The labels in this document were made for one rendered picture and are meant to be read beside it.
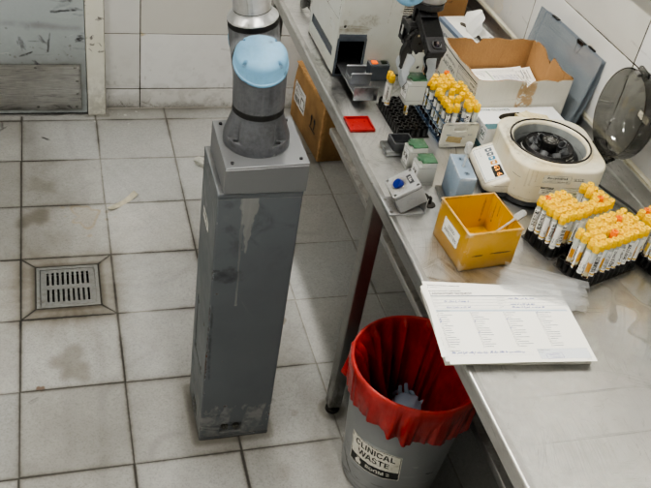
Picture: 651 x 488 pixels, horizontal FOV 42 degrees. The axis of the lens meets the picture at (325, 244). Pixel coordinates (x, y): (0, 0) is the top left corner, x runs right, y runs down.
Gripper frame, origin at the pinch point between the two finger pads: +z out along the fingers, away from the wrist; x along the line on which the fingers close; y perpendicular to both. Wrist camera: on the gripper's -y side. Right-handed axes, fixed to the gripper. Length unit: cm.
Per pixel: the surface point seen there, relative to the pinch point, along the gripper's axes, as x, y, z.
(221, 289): 46, -15, 48
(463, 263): 1.8, -46.1, 17.0
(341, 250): -18, 64, 106
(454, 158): -5.3, -18.6, 9.0
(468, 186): -5.8, -26.9, 11.1
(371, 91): 1.4, 21.3, 14.2
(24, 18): 91, 164, 63
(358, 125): 7.0, 12.0, 18.8
